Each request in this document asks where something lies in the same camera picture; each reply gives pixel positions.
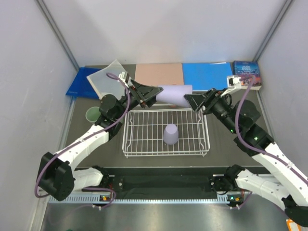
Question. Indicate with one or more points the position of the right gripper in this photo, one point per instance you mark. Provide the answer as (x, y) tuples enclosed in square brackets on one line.
[(213, 97)]

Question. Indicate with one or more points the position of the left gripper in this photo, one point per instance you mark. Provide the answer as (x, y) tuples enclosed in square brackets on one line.
[(144, 95)]

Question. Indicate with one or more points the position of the purple cup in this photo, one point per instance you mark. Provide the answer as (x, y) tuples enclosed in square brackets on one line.
[(171, 134), (174, 94)]

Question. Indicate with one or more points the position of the green cup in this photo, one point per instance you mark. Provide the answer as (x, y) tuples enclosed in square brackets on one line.
[(93, 114)]

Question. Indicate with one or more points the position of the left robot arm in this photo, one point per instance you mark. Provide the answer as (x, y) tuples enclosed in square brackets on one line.
[(57, 174)]

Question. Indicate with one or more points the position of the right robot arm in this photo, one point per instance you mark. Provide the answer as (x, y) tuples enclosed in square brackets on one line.
[(291, 194)]

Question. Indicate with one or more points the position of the pink board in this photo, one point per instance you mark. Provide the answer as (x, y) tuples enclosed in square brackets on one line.
[(159, 74)]

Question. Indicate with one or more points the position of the white mesh bag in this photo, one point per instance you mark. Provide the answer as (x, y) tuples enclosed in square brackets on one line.
[(104, 85)]

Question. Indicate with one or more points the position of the book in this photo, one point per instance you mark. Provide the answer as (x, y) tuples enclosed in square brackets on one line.
[(247, 70)]

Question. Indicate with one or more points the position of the dark blue folder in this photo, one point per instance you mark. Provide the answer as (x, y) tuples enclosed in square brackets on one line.
[(80, 86)]

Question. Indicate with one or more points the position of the orange key tag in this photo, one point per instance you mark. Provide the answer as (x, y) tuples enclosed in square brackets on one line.
[(292, 226)]

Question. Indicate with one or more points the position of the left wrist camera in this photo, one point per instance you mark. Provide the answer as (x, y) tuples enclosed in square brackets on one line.
[(124, 77)]

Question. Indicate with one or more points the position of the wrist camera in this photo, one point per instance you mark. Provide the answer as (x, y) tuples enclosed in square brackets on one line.
[(234, 82), (124, 77)]

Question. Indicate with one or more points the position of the white wire dish rack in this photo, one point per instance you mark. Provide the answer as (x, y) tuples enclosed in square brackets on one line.
[(143, 133)]

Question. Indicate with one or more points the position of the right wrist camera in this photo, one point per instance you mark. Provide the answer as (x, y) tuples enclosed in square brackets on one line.
[(234, 82)]

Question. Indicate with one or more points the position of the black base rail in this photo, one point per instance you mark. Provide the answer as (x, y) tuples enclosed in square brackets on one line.
[(154, 183)]

